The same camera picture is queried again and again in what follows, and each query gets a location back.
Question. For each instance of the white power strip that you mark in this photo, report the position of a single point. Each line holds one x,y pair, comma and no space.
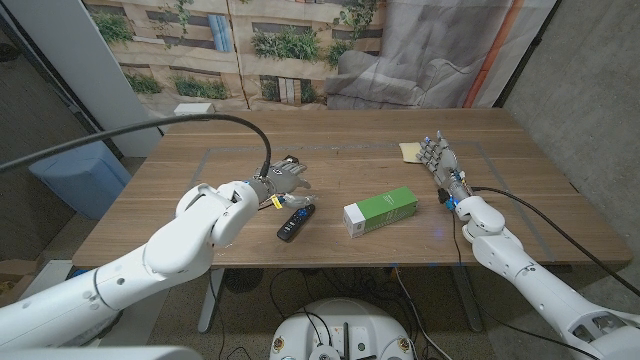
192,108

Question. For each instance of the yellow sticky note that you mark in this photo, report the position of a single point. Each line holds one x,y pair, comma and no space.
410,152

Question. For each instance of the black backdrop pole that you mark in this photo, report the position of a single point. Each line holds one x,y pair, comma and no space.
530,47

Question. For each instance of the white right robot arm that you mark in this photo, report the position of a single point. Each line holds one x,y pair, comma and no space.
525,280

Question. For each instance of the green and white package box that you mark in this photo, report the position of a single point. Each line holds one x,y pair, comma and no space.
387,207

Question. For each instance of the printed backdrop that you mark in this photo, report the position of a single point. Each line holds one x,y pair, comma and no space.
300,50

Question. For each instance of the white wall panel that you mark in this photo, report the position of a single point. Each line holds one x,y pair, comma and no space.
85,65

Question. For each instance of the blue bin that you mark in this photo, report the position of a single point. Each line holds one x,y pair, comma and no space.
80,180

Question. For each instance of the cardboard box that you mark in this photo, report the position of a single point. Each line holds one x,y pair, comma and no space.
12,282

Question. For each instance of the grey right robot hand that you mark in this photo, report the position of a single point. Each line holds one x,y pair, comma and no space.
445,162

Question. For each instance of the grey table leg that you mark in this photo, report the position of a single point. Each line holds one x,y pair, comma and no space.
470,305

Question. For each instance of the black TV remote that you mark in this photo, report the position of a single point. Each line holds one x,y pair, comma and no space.
295,225

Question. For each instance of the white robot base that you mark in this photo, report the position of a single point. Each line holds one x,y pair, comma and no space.
340,325

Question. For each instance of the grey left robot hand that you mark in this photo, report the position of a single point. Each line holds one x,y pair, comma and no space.
280,180

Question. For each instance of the black round floor fixture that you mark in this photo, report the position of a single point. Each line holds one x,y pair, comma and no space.
243,280

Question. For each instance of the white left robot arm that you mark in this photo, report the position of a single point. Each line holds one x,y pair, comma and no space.
170,250

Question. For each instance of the white table leg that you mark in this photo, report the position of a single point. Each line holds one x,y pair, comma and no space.
209,305

